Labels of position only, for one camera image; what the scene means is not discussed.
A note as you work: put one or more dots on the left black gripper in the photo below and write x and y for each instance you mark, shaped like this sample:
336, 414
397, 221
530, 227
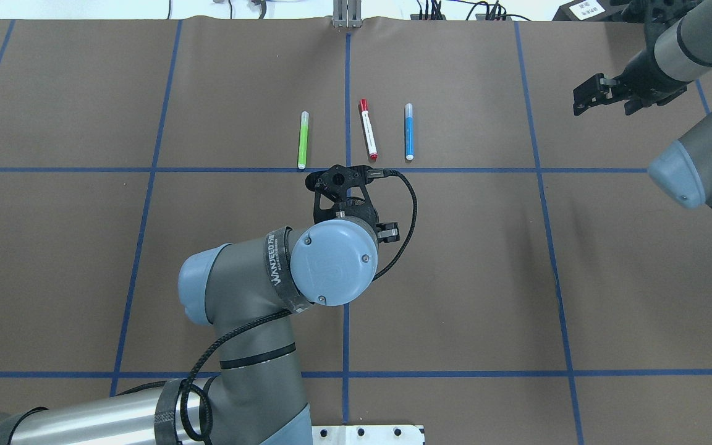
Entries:
388, 232

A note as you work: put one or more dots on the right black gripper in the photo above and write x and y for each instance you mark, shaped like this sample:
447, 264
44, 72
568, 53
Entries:
645, 78

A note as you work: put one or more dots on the red marker pen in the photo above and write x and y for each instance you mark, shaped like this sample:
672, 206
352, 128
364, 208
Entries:
370, 141

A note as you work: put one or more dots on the blue marker pen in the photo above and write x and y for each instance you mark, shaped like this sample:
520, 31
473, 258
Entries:
409, 143

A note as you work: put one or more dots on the green highlighter pen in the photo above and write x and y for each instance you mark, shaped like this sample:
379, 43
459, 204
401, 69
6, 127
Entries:
303, 140

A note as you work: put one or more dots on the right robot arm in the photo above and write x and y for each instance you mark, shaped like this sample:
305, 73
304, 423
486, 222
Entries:
677, 53

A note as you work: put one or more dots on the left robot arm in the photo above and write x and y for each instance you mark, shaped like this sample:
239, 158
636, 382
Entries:
246, 387

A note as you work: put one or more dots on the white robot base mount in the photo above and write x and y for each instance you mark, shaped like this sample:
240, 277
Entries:
368, 434

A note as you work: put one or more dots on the aluminium frame post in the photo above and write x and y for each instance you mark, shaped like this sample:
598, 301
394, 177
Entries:
347, 14

